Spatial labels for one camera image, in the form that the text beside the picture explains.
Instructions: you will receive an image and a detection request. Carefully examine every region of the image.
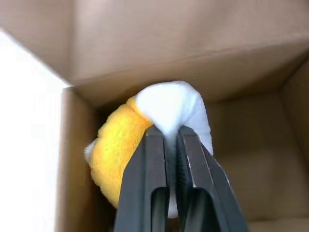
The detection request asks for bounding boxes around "brown cardboard box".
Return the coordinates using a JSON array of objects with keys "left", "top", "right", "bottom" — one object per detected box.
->
[{"left": 0, "top": 0, "right": 309, "bottom": 232}]

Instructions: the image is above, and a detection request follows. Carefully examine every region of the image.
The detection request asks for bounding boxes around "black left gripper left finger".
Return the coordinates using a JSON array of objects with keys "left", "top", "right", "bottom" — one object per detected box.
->
[{"left": 113, "top": 125, "right": 170, "bottom": 232}]

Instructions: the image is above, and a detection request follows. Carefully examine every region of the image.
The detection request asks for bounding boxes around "yellow and white plush toy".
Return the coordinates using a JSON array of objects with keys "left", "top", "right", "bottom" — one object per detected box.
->
[{"left": 84, "top": 80, "right": 215, "bottom": 218}]

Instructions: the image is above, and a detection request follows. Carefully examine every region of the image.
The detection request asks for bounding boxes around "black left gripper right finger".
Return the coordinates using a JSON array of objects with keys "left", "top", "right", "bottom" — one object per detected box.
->
[{"left": 176, "top": 125, "right": 250, "bottom": 232}]

